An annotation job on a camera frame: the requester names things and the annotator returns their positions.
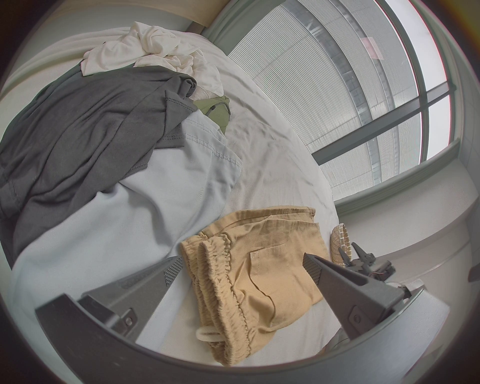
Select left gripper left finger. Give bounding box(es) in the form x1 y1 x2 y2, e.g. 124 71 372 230
78 256 185 340

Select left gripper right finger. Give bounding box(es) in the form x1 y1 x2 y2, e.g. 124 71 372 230
302 253 408 340

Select round woven basket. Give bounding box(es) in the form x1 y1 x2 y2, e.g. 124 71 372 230
329 223 354 268

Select pale blue garment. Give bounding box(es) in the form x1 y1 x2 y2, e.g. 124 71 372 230
10 110 243 351

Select bed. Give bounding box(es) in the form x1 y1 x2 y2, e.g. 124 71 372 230
0 0 340 361

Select green garment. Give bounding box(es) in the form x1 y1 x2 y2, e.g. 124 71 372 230
193 95 232 136

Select cream garment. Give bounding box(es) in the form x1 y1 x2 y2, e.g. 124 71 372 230
80 21 224 99

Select tan shorts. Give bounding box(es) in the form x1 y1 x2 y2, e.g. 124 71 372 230
179 205 330 367

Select black T-shirt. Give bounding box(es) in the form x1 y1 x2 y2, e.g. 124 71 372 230
0 62 199 265

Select window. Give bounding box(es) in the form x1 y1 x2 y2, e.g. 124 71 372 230
202 0 466 217

